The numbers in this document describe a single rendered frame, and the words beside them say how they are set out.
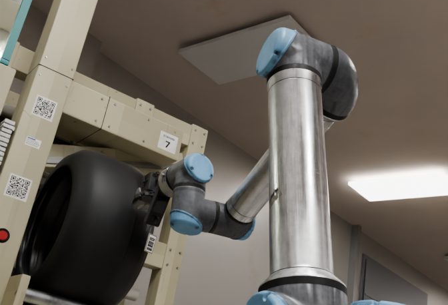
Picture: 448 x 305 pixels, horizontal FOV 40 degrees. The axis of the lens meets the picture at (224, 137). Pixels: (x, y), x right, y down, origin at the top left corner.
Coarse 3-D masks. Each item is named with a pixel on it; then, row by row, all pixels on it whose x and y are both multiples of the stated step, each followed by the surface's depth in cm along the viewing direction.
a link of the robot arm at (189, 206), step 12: (180, 192) 166; (192, 192) 166; (204, 192) 169; (180, 204) 164; (192, 204) 164; (204, 204) 166; (180, 216) 163; (192, 216) 163; (204, 216) 165; (180, 228) 165; (192, 228) 164; (204, 228) 167
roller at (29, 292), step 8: (32, 296) 183; (40, 296) 184; (48, 296) 186; (56, 296) 187; (32, 304) 184; (40, 304) 184; (48, 304) 185; (56, 304) 186; (64, 304) 188; (72, 304) 189; (80, 304) 191; (88, 304) 193
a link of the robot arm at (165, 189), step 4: (164, 172) 178; (160, 176) 179; (164, 176) 177; (160, 180) 178; (164, 180) 177; (160, 184) 178; (164, 184) 177; (160, 188) 179; (164, 188) 177; (168, 188) 176; (164, 192) 178; (168, 192) 178; (172, 192) 177; (172, 196) 179
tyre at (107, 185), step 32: (64, 160) 216; (96, 160) 202; (64, 192) 234; (96, 192) 192; (128, 192) 199; (32, 224) 224; (64, 224) 190; (96, 224) 188; (128, 224) 194; (32, 256) 226; (64, 256) 186; (96, 256) 188; (128, 256) 193; (32, 288) 194; (64, 288) 188; (96, 288) 192; (128, 288) 199
